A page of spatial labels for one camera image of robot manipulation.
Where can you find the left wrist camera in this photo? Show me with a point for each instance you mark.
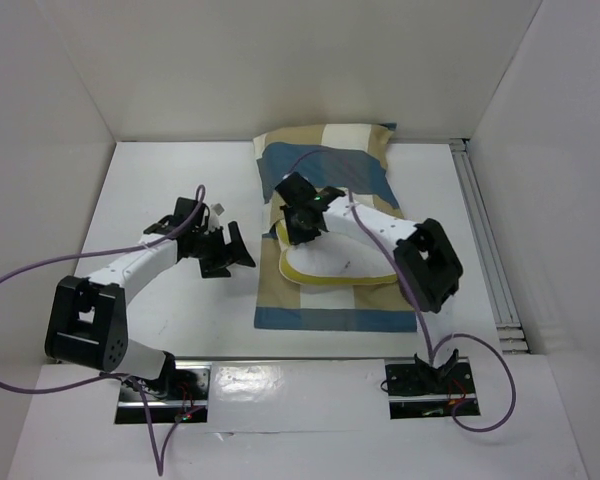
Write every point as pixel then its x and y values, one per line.
pixel 207 218

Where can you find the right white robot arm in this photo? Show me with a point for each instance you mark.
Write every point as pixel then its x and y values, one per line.
pixel 420 254

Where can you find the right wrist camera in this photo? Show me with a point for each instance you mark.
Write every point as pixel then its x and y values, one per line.
pixel 295 190

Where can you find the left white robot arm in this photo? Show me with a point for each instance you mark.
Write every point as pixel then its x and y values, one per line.
pixel 88 324

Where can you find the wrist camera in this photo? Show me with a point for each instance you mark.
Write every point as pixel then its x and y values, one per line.
pixel 207 218
pixel 295 190

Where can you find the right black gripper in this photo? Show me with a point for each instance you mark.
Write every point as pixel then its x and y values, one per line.
pixel 294 220

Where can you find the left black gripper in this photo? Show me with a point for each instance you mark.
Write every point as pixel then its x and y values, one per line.
pixel 227 254

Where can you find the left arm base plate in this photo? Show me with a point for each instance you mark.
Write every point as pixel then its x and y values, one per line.
pixel 185 399

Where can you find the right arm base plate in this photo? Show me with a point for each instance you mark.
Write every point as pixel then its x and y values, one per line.
pixel 409 397

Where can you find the aluminium frame rail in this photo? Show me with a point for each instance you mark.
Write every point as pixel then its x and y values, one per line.
pixel 510 330

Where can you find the white pillow yellow edge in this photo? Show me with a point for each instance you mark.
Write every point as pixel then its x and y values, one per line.
pixel 332 260

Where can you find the blue beige checked pillowcase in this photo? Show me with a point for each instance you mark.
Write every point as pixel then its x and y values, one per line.
pixel 351 157

